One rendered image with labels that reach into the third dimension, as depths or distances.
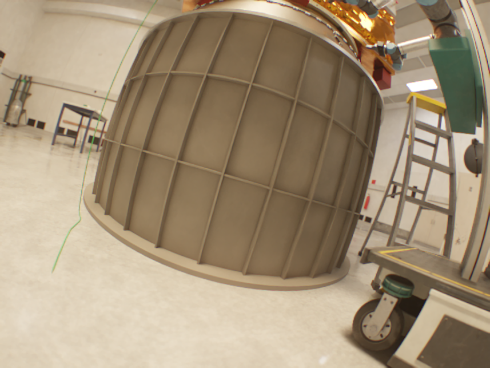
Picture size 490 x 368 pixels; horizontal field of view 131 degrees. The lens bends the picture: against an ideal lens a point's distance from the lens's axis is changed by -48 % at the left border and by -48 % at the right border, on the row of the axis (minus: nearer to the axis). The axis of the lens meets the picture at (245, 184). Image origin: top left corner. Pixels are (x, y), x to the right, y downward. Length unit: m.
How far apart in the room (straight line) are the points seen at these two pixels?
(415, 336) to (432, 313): 0.07
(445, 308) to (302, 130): 0.81
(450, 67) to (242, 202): 0.96
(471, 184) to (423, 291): 3.25
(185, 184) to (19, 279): 0.69
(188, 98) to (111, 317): 0.83
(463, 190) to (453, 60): 3.23
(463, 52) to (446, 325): 0.77
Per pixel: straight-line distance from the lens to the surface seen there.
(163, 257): 0.87
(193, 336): 0.59
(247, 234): 0.88
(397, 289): 0.69
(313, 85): 1.01
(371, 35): 2.11
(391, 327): 0.75
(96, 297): 0.65
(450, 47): 0.85
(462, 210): 3.91
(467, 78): 0.96
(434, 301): 0.61
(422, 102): 2.11
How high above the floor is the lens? 0.41
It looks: 2 degrees down
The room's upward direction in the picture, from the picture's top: 17 degrees clockwise
